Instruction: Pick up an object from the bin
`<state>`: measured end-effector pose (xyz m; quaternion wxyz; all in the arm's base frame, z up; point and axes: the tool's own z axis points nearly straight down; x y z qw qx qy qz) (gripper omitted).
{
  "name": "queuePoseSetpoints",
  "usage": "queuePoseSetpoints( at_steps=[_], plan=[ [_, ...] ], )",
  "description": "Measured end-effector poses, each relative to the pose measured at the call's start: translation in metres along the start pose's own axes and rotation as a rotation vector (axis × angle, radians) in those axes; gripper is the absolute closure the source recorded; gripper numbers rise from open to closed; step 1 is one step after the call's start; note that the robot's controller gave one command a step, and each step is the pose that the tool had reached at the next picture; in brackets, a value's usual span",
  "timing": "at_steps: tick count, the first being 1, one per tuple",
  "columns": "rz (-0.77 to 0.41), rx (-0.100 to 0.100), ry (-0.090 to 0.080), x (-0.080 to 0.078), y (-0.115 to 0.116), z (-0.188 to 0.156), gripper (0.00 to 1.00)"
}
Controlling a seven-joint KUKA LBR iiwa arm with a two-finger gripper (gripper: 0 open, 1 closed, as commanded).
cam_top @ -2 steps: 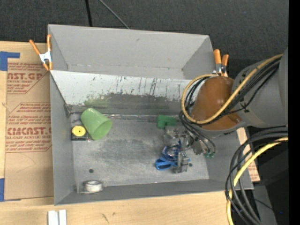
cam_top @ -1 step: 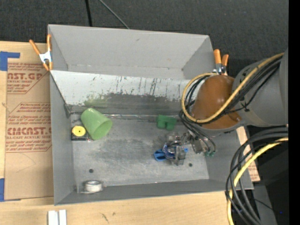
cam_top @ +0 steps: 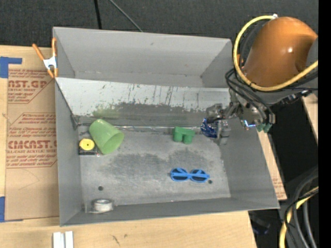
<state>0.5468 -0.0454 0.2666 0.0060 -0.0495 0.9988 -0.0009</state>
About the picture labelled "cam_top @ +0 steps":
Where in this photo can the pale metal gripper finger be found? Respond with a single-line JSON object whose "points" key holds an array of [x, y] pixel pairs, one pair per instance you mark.
{"points": [[216, 110], [223, 132]]}

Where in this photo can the blue packet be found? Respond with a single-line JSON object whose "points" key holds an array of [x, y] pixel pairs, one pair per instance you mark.
{"points": [[208, 129]]}

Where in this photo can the green double-cylinder toy block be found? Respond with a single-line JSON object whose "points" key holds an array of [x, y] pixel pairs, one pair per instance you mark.
{"points": [[182, 134]]}

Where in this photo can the blue sunglasses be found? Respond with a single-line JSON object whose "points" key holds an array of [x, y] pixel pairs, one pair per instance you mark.
{"points": [[188, 175]]}

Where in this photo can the grey metal bin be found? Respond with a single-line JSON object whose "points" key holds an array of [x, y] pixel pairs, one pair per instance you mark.
{"points": [[155, 169]]}

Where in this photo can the light green plastic cup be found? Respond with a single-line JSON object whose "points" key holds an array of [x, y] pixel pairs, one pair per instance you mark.
{"points": [[106, 136]]}

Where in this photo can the grey tape roll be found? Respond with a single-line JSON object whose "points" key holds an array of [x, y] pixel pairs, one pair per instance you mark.
{"points": [[102, 205]]}

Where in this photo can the brown cardboard board red print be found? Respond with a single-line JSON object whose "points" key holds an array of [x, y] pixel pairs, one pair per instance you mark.
{"points": [[28, 138]]}

